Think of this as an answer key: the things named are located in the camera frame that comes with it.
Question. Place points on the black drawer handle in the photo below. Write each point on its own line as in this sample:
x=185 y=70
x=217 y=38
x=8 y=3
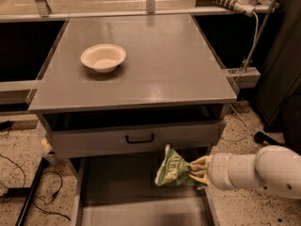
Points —
x=139 y=140

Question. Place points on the open grey middle drawer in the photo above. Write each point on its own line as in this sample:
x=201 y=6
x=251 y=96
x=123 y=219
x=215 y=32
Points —
x=119 y=190

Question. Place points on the white power strip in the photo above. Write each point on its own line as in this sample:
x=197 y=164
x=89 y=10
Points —
x=238 y=6

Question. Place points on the white paper bowl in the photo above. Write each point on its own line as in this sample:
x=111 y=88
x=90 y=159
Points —
x=103 y=58

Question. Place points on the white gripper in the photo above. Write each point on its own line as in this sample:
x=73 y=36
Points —
x=220 y=170

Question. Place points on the green jalapeno chip bag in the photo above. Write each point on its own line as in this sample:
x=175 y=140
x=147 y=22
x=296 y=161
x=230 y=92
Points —
x=174 y=170

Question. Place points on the grey drawer cabinet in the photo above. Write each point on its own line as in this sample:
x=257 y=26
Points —
x=169 y=75

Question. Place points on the black metal floor bar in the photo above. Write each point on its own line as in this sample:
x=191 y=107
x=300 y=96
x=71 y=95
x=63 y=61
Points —
x=32 y=190

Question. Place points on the grey top drawer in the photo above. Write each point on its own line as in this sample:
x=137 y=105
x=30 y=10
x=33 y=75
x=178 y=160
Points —
x=105 y=141

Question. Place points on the aluminium frame rail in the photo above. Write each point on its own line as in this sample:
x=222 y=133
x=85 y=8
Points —
x=15 y=18

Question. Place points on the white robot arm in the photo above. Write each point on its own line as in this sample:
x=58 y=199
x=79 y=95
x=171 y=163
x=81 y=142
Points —
x=273 y=170

